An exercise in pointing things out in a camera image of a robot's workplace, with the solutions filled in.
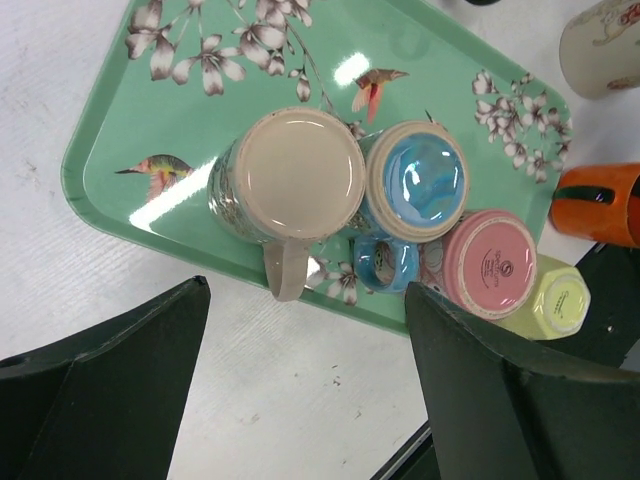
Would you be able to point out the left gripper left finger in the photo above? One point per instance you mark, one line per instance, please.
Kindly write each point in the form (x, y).
(108, 401)

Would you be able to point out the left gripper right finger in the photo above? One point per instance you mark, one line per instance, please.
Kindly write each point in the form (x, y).
(503, 407)

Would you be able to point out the orange mug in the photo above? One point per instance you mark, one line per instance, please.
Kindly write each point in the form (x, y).
(599, 203)

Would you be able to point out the blue glazed mug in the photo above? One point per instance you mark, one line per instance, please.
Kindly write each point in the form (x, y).
(416, 188)

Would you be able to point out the beige patterned mug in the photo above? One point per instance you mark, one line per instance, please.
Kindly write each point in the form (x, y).
(292, 179)

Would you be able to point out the tall cream floral mug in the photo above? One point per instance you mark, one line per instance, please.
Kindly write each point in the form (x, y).
(599, 49)

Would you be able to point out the pale yellow faceted mug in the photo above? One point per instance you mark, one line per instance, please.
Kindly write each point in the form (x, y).
(557, 305)

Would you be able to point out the pink mug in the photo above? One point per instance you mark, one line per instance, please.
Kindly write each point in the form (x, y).
(486, 264)

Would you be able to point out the green floral serving tray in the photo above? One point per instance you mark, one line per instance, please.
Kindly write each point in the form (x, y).
(183, 79)

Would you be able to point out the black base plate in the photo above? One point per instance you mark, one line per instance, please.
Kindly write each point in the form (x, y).
(610, 331)

